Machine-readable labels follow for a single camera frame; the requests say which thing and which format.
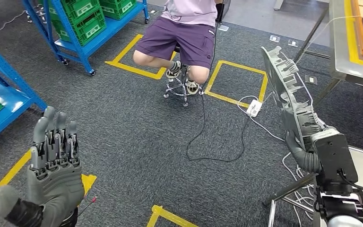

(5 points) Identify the white cable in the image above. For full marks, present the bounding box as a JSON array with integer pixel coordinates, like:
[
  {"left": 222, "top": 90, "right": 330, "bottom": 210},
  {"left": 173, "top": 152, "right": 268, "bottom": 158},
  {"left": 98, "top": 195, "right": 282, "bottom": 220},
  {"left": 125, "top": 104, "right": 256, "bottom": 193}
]
[{"left": 237, "top": 94, "right": 285, "bottom": 142}]

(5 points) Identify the silver plastic hubcap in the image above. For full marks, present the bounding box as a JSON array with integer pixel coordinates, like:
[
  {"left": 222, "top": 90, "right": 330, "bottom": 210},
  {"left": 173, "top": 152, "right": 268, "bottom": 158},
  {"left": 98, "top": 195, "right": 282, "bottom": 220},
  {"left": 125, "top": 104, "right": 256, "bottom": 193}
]
[{"left": 260, "top": 46, "right": 326, "bottom": 151}]

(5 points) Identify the yellow tape square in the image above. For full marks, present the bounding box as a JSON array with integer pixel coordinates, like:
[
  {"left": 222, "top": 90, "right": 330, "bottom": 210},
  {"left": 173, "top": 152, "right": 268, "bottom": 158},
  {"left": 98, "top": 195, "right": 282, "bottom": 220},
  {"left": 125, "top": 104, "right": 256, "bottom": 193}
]
[
  {"left": 146, "top": 205, "right": 199, "bottom": 227},
  {"left": 0, "top": 149, "right": 97, "bottom": 227},
  {"left": 204, "top": 60, "right": 269, "bottom": 109},
  {"left": 104, "top": 34, "right": 177, "bottom": 80}
]

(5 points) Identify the white power strip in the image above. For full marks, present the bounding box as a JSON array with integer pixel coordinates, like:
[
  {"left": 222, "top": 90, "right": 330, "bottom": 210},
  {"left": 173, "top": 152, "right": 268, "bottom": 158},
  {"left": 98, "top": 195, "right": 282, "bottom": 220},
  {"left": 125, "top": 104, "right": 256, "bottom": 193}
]
[{"left": 246, "top": 99, "right": 263, "bottom": 118}]

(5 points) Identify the yellow tape strip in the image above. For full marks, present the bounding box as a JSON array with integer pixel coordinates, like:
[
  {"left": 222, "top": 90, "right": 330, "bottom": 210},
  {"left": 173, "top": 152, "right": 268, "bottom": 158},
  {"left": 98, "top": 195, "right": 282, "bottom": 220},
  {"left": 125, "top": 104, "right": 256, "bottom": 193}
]
[{"left": 344, "top": 0, "right": 363, "bottom": 70}]

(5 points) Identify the chrome swivel stool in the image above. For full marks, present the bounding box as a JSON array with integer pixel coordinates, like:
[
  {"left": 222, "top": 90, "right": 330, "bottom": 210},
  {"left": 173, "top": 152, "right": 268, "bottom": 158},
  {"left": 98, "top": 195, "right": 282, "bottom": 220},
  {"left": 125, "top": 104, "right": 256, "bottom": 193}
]
[{"left": 164, "top": 45, "right": 205, "bottom": 108}]

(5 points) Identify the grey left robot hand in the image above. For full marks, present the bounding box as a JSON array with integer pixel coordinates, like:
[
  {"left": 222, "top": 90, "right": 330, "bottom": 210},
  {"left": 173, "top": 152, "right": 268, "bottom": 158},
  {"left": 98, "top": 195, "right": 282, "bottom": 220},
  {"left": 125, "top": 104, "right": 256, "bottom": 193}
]
[{"left": 0, "top": 106, "right": 85, "bottom": 227}]

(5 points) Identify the person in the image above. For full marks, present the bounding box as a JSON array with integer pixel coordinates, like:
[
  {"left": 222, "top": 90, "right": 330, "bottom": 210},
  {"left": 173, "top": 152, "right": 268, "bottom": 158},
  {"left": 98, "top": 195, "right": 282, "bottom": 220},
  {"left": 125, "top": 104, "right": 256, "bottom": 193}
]
[{"left": 133, "top": 0, "right": 225, "bottom": 95}]

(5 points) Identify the black cable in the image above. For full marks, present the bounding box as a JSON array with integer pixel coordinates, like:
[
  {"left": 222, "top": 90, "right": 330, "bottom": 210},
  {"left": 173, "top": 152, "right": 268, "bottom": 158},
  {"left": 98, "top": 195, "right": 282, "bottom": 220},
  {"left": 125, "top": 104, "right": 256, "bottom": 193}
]
[{"left": 186, "top": 23, "right": 251, "bottom": 163}]

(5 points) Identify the thin red-tipped wire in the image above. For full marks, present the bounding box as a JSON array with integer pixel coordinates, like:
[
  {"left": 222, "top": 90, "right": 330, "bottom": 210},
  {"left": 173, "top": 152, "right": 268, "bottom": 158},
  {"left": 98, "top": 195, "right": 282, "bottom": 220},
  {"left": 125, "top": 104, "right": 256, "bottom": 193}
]
[{"left": 77, "top": 196, "right": 97, "bottom": 218}]

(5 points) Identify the steel table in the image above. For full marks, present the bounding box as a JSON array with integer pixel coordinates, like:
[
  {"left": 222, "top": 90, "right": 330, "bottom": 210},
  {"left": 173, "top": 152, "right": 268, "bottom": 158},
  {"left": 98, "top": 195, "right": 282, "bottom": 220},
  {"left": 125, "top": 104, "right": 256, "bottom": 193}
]
[{"left": 294, "top": 0, "right": 363, "bottom": 107}]

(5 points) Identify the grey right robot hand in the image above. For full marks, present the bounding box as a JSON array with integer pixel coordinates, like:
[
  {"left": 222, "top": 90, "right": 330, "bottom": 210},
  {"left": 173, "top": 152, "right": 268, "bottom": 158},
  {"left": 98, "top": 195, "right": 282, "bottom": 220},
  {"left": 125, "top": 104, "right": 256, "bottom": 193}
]
[{"left": 283, "top": 113, "right": 329, "bottom": 174}]

